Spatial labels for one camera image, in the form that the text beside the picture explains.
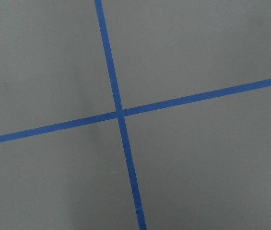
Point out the brown table mat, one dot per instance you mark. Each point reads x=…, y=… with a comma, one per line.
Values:
x=200, y=166

